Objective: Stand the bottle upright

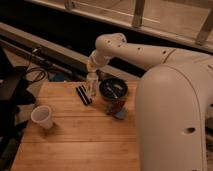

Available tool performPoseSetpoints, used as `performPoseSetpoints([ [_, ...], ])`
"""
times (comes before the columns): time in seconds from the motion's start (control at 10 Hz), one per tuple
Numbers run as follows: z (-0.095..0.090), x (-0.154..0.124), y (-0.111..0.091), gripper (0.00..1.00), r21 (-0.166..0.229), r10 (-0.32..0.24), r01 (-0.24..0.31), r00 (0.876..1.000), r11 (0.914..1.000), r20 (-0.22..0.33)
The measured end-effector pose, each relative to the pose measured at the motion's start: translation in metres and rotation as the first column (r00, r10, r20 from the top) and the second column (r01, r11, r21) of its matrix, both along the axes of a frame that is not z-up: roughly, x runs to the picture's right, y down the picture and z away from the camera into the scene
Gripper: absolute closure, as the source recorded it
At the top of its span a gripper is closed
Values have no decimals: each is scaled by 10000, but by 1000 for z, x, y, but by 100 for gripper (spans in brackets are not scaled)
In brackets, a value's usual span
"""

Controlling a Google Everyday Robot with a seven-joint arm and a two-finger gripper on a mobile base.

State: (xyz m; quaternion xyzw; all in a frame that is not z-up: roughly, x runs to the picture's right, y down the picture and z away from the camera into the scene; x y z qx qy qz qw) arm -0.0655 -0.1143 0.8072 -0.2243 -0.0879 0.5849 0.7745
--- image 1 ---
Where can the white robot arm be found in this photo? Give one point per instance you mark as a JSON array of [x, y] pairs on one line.
[[171, 103]]

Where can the black equipment on left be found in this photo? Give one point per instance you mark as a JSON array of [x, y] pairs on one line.
[[13, 92]]

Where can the clear plastic bottle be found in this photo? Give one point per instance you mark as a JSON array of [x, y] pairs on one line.
[[91, 84]]

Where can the blue and brown object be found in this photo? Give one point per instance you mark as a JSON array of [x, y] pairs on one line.
[[116, 109]]

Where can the black bowl with utensils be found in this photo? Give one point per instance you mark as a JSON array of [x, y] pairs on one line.
[[113, 89]]

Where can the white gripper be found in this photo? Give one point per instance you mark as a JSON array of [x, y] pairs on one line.
[[95, 62]]

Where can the white plastic cup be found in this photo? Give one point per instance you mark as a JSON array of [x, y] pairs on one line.
[[42, 115]]

